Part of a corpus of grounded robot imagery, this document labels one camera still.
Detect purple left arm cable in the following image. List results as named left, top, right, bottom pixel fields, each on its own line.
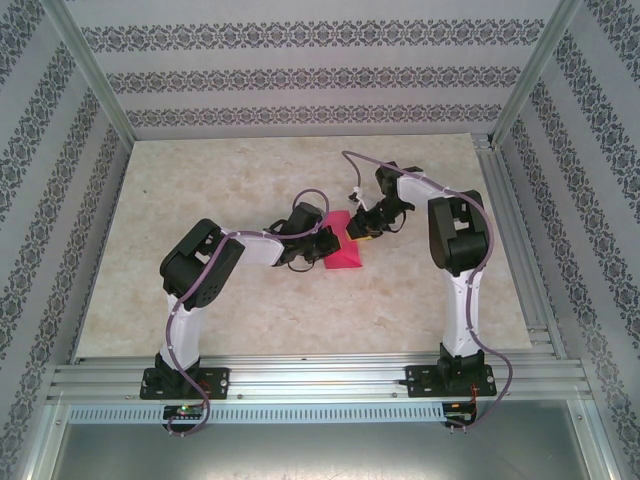
left=166, top=187, right=331, bottom=439

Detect slotted grey cable duct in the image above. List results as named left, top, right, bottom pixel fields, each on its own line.
left=67, top=403, right=446, bottom=422

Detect pink cloth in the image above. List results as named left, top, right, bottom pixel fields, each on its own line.
left=322, top=209, right=365, bottom=274

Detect grey metal sheet panel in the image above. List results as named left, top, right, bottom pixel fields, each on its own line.
left=47, top=419, right=609, bottom=480

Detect aluminium lower frame rail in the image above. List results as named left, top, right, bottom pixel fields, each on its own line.
left=19, top=394, right=69, bottom=480
left=569, top=397, right=621, bottom=480

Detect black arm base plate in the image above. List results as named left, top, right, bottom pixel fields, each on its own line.
left=404, top=364, right=497, bottom=400
left=141, top=367, right=231, bottom=401

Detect aluminium mounting rail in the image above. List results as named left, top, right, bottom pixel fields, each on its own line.
left=47, top=352, right=586, bottom=401

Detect aluminium side rail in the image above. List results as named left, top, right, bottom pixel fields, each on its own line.
left=472, top=132, right=569, bottom=361

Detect aluminium frame post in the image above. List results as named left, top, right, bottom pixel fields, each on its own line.
left=43, top=0, right=137, bottom=147
left=488, top=0, right=589, bottom=149

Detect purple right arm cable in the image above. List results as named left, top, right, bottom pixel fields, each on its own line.
left=341, top=149, right=517, bottom=435

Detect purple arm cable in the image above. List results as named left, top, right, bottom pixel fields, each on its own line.
left=166, top=187, right=331, bottom=439
left=341, top=149, right=517, bottom=435

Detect small controller board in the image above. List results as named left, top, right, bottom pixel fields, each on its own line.
left=163, top=403, right=206, bottom=420
left=444, top=399, right=479, bottom=426

